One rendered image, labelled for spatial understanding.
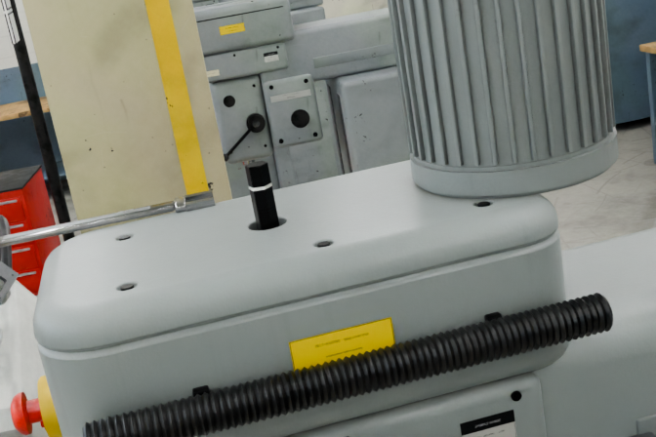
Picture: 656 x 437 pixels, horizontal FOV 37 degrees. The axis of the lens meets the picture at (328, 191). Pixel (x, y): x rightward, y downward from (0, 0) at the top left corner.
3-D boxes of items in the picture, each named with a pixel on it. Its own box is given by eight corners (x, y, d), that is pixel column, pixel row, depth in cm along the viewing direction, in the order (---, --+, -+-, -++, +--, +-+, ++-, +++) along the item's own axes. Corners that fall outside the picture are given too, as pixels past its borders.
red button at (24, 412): (16, 445, 89) (5, 407, 88) (20, 424, 93) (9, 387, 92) (52, 436, 90) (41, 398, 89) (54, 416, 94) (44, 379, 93)
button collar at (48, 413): (51, 452, 89) (34, 393, 88) (54, 421, 95) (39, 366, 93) (72, 446, 90) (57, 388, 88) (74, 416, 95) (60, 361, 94)
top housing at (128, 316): (68, 505, 80) (20, 330, 76) (78, 373, 105) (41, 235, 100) (590, 366, 88) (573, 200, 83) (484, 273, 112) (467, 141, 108)
